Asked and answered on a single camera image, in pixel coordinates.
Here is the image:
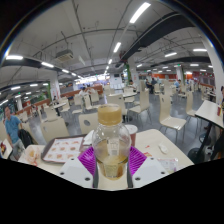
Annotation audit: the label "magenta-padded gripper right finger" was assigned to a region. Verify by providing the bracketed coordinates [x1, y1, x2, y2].
[126, 145, 167, 188]

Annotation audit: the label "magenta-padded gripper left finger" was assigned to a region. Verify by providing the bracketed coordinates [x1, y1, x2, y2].
[59, 145, 98, 189]

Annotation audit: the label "clear bottle with yellow drink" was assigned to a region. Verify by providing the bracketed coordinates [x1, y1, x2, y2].
[91, 103, 132, 181]

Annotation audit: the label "white paper napkin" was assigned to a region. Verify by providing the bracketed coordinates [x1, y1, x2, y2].
[82, 129, 95, 147]

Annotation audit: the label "dark brown food tray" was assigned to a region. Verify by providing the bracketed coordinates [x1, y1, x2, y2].
[41, 134, 88, 164]

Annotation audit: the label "crumpled white tissue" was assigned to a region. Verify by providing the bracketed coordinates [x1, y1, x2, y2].
[158, 143, 170, 154]

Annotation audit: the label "clear plastic packet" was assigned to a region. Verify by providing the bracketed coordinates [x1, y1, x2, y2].
[158, 157, 180, 174]

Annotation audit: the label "beige chair with round hole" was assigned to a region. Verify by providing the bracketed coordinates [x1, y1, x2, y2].
[78, 112, 99, 135]
[40, 117, 70, 143]

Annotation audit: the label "clear plastic bag with food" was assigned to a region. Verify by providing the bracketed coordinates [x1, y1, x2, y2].
[24, 145, 43, 166]

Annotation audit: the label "beige dining chairs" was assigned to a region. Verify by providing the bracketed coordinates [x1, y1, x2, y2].
[16, 79, 214, 144]

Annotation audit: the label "black backpack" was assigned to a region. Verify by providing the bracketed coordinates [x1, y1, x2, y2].
[18, 129, 34, 149]

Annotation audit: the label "beige side table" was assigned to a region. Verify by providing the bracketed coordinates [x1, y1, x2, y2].
[194, 99, 224, 130]
[0, 138, 14, 160]

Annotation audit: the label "red food box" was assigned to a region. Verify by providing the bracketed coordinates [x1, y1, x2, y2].
[0, 143, 8, 156]

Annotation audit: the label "ceiling air conditioner unit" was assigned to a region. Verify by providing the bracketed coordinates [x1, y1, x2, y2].
[54, 49, 75, 63]

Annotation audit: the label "ceiling lights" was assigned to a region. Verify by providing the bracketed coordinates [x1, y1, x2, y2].
[0, 1, 214, 101]

